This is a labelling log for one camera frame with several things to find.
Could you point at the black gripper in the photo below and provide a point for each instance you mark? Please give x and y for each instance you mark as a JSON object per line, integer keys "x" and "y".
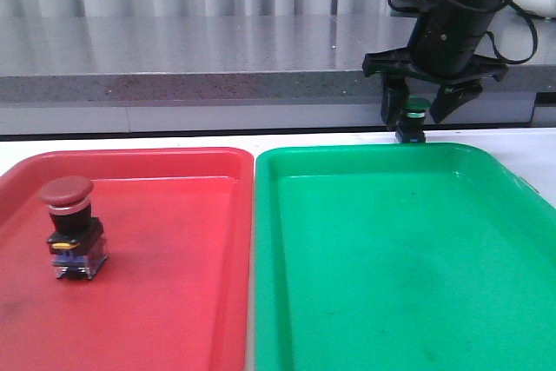
{"x": 395, "y": 65}

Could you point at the green mushroom push button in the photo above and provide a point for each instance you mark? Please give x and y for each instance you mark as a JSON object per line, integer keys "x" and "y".
{"x": 409, "y": 126}

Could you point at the red mushroom push button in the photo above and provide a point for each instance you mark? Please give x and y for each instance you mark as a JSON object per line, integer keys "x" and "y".
{"x": 78, "y": 245}

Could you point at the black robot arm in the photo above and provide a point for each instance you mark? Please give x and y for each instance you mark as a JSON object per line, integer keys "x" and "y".
{"x": 438, "y": 70}

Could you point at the grey granite platform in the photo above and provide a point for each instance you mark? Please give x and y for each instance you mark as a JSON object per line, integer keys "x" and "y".
{"x": 132, "y": 61}

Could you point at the green plastic tray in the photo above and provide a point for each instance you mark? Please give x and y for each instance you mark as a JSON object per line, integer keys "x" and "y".
{"x": 401, "y": 257}

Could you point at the red plastic tray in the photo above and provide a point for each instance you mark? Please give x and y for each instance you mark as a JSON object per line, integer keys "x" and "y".
{"x": 173, "y": 294}

